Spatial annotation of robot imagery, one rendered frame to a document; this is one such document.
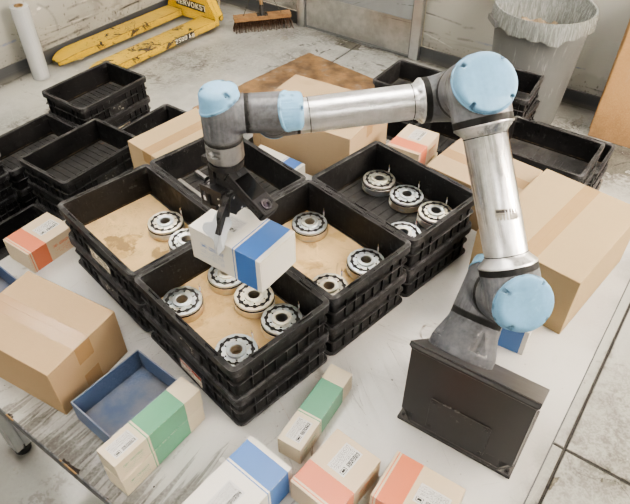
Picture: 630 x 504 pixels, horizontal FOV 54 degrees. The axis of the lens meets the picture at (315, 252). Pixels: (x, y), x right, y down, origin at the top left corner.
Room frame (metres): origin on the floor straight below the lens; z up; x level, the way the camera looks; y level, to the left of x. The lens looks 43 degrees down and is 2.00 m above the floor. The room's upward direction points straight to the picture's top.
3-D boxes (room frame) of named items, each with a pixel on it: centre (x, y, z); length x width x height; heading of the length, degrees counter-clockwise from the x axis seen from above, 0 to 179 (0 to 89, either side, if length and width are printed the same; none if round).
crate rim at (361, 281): (1.23, -0.01, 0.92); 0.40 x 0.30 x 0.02; 44
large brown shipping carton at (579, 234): (1.32, -0.69, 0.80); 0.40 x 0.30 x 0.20; 137
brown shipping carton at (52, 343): (0.99, 0.68, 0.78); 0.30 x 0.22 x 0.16; 61
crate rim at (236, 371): (1.02, 0.20, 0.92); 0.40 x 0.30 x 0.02; 44
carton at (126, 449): (0.73, 0.36, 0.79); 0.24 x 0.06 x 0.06; 142
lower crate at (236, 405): (1.02, 0.20, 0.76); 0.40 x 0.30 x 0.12; 44
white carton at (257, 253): (1.00, 0.16, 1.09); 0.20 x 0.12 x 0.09; 54
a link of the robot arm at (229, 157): (1.01, 0.18, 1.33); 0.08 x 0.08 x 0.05
